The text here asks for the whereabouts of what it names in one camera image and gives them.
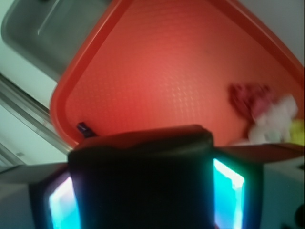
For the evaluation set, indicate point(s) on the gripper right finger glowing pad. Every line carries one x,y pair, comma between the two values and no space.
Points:
259,186

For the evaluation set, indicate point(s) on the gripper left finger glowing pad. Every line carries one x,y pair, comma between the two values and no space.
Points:
38,197

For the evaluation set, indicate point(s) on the black box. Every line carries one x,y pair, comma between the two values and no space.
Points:
155,179

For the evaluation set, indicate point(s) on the pink plush toy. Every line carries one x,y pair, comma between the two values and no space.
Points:
273,126

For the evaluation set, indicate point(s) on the yellow cloth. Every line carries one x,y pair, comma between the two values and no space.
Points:
297,132

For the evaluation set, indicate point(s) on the red crumpled cloth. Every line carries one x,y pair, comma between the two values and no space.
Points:
251,100

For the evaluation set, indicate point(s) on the grey metal sink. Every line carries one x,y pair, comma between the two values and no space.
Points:
48,33

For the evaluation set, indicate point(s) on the red plastic tray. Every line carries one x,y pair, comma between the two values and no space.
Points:
159,63

